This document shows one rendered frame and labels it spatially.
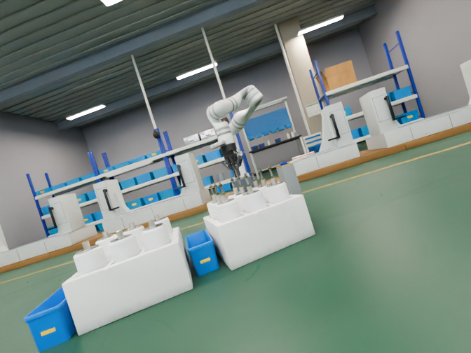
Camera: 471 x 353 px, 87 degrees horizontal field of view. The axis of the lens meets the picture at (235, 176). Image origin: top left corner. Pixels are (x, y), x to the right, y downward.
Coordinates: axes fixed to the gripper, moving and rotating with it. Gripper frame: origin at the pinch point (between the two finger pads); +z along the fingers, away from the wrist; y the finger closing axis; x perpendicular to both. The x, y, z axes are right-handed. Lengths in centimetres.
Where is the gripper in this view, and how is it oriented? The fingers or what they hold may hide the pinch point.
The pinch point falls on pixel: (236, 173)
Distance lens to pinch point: 119.1
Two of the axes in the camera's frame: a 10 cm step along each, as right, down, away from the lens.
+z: 3.0, 9.5, 0.2
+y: -6.8, 2.0, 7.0
